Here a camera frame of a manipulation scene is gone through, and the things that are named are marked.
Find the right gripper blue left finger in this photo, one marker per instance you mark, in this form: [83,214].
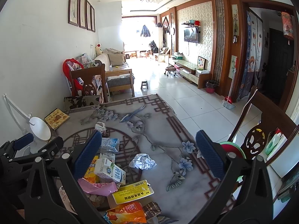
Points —
[83,154]

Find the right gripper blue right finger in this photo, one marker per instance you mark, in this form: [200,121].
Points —
[212,152]

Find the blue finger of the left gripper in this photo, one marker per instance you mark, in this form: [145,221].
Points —
[23,141]

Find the blue white toothpaste box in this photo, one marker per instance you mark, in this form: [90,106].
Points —
[110,144]

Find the pink plastic wrapper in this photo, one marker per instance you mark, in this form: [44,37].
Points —
[101,189]

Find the brown cigarette pack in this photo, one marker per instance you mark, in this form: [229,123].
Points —
[151,210]

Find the red green trash bin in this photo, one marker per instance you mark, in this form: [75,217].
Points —
[232,147]

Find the white milk carton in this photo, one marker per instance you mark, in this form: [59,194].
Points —
[107,170]

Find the white desk lamp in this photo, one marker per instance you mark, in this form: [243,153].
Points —
[29,124]

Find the crumpled paper ball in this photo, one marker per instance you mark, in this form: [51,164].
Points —
[101,127]

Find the yellow medicine box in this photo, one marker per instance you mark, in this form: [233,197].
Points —
[132,192]

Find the crumpled silver foil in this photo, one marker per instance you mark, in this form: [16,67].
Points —
[142,161]

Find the floral patterned tablecloth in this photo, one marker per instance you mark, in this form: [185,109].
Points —
[182,182]

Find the white mop with red base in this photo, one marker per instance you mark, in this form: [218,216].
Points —
[227,101]

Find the red potted plant pot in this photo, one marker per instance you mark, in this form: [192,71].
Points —
[211,85]

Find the orange snack bag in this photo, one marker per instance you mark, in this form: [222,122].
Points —
[131,212]

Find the wooden dining chair right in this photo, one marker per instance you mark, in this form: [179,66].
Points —
[272,118]

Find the wooden dining chair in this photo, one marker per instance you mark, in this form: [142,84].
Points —
[272,118]
[93,79]

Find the wooden dining chair far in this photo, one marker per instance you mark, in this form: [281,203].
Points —
[93,79]

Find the wooden sofa with cushions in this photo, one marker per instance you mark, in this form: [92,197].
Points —
[118,74]

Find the white TV cabinet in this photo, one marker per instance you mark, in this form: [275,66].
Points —
[190,72]

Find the small black stool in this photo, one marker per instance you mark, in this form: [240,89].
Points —
[144,84]

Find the colourful framed picture on cabinet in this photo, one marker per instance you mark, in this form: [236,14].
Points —
[201,63]

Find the round wheeled stool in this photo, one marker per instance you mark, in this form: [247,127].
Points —
[170,70]

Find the blue patterned door curtain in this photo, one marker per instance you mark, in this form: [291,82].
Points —
[254,50]

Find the red hanging lantern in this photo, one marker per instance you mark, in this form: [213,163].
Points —
[287,26]

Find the wall mounted television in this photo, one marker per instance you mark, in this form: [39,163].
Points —
[191,34]

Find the framed wall picture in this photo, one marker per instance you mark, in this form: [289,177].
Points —
[88,15]
[82,14]
[93,19]
[73,12]

